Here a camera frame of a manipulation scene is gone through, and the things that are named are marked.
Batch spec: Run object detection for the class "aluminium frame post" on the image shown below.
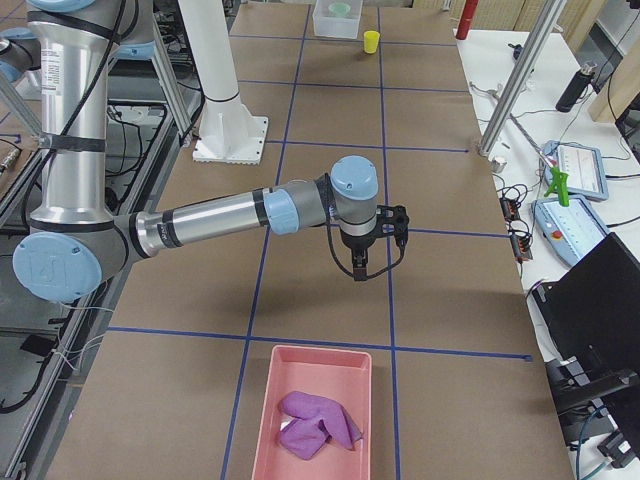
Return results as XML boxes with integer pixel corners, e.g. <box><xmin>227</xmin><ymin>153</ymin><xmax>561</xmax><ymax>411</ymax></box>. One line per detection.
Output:
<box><xmin>478</xmin><ymin>0</ymin><xmax>567</xmax><ymax>157</ymax></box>

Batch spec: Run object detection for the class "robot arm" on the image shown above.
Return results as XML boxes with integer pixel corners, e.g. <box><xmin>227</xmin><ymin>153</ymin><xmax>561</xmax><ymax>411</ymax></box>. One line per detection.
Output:
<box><xmin>1</xmin><ymin>27</ymin><xmax>41</xmax><ymax>83</ymax></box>
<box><xmin>12</xmin><ymin>1</ymin><xmax>381</xmax><ymax>303</ymax></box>

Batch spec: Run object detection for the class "translucent plastic storage box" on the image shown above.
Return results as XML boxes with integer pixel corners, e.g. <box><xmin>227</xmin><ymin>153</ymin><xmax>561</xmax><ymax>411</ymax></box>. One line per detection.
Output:
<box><xmin>312</xmin><ymin>0</ymin><xmax>363</xmax><ymax>40</ymax></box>

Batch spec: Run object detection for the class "teach pendant tablet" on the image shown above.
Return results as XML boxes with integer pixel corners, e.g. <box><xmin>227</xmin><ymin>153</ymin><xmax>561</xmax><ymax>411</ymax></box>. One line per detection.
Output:
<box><xmin>532</xmin><ymin>194</ymin><xmax>610</xmax><ymax>267</ymax></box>
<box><xmin>543</xmin><ymin>140</ymin><xmax>609</xmax><ymax>201</ymax></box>

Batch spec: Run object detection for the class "purple cloth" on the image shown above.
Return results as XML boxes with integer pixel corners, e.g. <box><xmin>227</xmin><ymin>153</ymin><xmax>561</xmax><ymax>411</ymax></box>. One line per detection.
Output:
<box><xmin>279</xmin><ymin>391</ymin><xmax>363</xmax><ymax>460</ymax></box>

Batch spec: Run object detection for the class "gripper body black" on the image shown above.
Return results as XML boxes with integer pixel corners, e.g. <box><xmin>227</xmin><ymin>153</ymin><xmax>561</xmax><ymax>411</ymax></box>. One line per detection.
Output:
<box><xmin>340</xmin><ymin>230</ymin><xmax>376</xmax><ymax>258</ymax></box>

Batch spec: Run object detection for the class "teach pendant tablet near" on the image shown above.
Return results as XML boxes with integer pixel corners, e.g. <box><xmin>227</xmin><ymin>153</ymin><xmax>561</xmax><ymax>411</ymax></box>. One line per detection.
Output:
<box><xmin>532</xmin><ymin>194</ymin><xmax>610</xmax><ymax>267</ymax></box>

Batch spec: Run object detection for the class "black laptop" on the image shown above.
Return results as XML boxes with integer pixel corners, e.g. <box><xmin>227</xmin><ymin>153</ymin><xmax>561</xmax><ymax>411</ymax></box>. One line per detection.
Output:
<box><xmin>532</xmin><ymin>233</ymin><xmax>639</xmax><ymax>379</ymax></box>

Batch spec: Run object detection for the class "teach pendant tablet far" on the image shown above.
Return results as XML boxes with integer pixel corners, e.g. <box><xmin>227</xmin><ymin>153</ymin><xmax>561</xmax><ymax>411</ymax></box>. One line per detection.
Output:
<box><xmin>543</xmin><ymin>140</ymin><xmax>609</xmax><ymax>201</ymax></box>

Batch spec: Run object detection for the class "red cylinder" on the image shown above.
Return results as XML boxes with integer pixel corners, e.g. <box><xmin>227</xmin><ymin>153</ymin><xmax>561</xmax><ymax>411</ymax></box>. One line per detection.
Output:
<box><xmin>455</xmin><ymin>0</ymin><xmax>479</xmax><ymax>40</ymax></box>

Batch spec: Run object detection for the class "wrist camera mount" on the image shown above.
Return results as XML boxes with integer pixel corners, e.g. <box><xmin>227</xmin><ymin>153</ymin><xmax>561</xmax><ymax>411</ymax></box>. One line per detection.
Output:
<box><xmin>374</xmin><ymin>205</ymin><xmax>410</xmax><ymax>251</ymax></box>

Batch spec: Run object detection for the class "green ceramic bowl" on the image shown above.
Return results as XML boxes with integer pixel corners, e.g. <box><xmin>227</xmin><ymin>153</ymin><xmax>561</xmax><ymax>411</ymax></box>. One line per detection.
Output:
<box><xmin>327</xmin><ymin>2</ymin><xmax>351</xmax><ymax>18</ymax></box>

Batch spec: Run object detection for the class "small metal cylinder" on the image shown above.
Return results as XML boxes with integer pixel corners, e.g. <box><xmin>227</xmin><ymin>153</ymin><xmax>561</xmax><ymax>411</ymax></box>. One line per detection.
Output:
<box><xmin>490</xmin><ymin>156</ymin><xmax>507</xmax><ymax>174</ymax></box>

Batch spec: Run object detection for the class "pink plastic tray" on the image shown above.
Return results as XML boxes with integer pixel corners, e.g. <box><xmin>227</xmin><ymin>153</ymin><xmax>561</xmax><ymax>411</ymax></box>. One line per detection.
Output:
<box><xmin>252</xmin><ymin>345</ymin><xmax>372</xmax><ymax>479</ymax></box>

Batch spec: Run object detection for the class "reacher grabber tool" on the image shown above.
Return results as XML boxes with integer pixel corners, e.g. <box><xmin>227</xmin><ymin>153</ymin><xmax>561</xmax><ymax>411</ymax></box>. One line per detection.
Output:
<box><xmin>469</xmin><ymin>82</ymin><xmax>568</xmax><ymax>193</ymax></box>

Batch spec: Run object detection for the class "yellow plastic cup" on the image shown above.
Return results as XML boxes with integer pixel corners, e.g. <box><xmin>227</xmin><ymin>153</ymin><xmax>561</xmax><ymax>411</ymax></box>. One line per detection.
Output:
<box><xmin>363</xmin><ymin>30</ymin><xmax>380</xmax><ymax>55</ymax></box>

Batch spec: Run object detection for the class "white pillar mount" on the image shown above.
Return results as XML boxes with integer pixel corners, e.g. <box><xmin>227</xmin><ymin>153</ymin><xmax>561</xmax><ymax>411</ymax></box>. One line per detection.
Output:
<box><xmin>179</xmin><ymin>0</ymin><xmax>269</xmax><ymax>165</ymax></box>

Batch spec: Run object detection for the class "black water bottle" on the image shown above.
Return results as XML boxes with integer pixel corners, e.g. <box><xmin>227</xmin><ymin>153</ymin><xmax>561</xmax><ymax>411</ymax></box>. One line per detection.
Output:
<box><xmin>555</xmin><ymin>61</ymin><xmax>598</xmax><ymax>113</ymax></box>

